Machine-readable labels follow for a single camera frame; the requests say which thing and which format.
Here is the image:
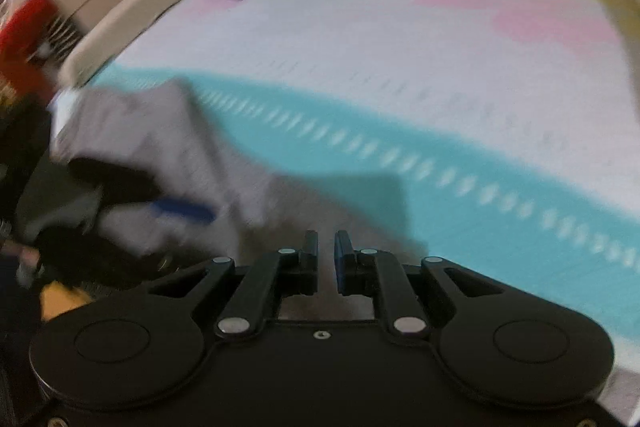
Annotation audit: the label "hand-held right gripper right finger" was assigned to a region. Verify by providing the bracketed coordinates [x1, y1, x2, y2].
[334, 230, 503, 342]

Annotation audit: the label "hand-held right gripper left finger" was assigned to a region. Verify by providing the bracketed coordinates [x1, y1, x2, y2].
[147, 230, 319, 340]

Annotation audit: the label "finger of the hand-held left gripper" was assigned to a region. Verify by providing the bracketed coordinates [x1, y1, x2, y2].
[67, 157, 162, 204]
[150, 199, 217, 224]

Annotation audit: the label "grey pants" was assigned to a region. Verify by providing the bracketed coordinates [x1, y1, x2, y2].
[50, 79, 431, 323]

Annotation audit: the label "black white striped garment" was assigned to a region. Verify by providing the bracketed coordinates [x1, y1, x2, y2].
[35, 13, 87, 58]

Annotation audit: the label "large beige pillow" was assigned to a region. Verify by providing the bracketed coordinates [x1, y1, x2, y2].
[59, 0, 221, 85]

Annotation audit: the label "red garment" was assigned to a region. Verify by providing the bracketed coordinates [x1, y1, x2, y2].
[0, 0, 62, 105]

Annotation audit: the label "floral bed sheet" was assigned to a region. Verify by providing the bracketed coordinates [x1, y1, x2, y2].
[52, 0, 640, 388]

